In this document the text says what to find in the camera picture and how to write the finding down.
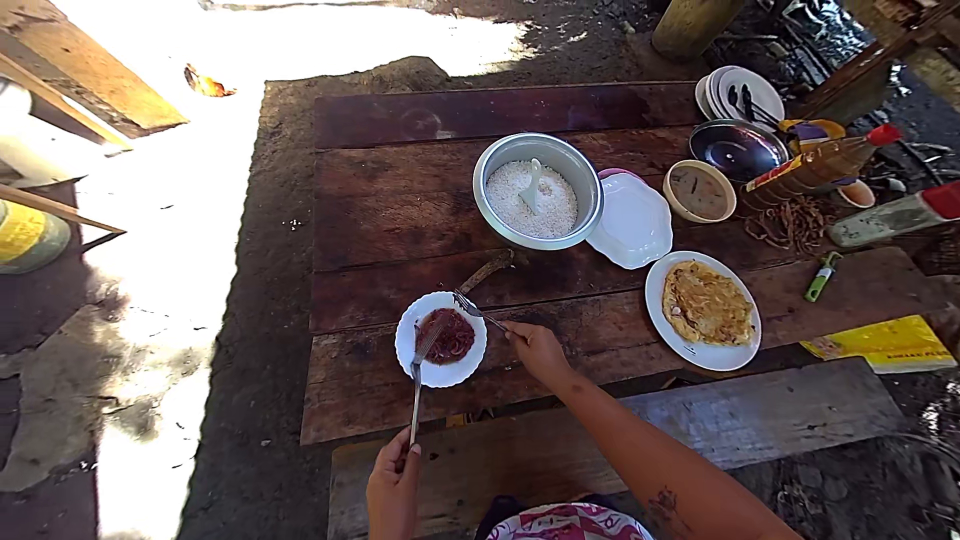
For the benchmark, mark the person's right hand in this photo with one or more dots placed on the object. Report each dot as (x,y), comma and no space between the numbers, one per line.
(541,356)

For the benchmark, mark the person's left hand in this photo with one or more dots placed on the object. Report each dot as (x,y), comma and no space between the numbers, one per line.
(392,491)

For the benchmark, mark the person's left fingers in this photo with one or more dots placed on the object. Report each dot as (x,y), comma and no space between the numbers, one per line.
(393,449)

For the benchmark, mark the person's left thumb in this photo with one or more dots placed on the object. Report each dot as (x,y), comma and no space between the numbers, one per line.
(412,463)

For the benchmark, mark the person's right fingers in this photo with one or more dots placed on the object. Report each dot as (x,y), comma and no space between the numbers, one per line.
(517,343)

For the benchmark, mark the person's right index finger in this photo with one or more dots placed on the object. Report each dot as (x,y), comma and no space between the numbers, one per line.
(517,328)

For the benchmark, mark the person's right forearm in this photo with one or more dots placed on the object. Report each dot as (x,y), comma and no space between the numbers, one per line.
(664,457)

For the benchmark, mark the dark red sliced onions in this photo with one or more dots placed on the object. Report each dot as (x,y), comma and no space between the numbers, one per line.
(457,342)

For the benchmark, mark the brown wooden stick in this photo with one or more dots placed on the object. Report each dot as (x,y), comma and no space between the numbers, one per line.
(487,271)

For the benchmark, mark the small white scalloped plate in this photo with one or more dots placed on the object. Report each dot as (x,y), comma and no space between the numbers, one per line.
(409,352)

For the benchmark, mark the white cooked rice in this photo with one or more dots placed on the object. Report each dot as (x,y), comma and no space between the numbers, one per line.
(512,202)

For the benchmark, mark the white plastic rice paddle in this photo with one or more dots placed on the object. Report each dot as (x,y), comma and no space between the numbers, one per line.
(532,193)

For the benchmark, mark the white wavy-edged empty plate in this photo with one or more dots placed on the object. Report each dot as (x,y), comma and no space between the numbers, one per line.
(634,225)

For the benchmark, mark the white oval plate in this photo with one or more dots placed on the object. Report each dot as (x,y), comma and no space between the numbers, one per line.
(679,349)

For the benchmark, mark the dark wooden table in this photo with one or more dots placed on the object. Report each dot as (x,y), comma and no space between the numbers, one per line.
(390,225)

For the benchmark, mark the silver metal pot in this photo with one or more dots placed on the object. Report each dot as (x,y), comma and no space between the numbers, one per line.
(584,172)

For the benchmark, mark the person's body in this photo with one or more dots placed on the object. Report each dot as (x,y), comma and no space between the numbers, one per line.
(570,523)

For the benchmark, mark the pink plate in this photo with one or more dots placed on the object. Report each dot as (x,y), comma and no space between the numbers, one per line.
(619,172)

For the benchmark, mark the golden brown omelette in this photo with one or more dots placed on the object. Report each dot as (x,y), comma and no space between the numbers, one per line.
(709,304)

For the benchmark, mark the grey wooden bench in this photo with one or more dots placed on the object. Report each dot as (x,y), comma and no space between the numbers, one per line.
(720,412)

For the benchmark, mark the cream bowl with soup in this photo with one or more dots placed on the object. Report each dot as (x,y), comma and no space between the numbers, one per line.
(701,193)

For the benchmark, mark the pile of brown dried strips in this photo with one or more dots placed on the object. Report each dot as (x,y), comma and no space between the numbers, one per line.
(791,226)

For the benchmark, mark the white round plate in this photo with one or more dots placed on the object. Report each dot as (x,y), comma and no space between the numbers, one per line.
(701,99)
(715,88)
(765,90)

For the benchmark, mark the brown bottle with red cap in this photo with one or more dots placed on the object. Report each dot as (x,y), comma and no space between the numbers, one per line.
(817,163)

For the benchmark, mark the purple and yellow packet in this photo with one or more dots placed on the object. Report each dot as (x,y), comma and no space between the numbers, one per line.
(816,133)

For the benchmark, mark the yellow plastic packet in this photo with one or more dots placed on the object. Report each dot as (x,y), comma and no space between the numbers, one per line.
(881,345)

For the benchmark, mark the orange cup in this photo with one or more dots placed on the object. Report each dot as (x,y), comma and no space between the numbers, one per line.
(859,195)

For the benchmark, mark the clear bottle with red cap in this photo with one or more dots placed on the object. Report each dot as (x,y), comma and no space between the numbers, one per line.
(889,220)

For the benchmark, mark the orange brown chicken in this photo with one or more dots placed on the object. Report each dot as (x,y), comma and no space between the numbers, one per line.
(206,82)

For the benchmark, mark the thin wooden slat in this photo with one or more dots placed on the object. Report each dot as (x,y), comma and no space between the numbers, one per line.
(60,210)
(60,100)

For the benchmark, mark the container with yellow label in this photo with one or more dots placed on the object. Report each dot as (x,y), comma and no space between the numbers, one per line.
(30,240)

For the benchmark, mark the large white container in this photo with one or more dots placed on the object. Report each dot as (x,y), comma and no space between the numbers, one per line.
(49,146)

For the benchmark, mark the thick wooden beam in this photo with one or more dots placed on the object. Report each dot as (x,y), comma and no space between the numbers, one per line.
(90,64)

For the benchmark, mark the round wooden post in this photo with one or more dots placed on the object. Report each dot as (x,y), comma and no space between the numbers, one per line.
(694,26)

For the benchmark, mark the wooden frame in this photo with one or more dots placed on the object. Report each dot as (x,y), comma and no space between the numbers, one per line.
(862,71)

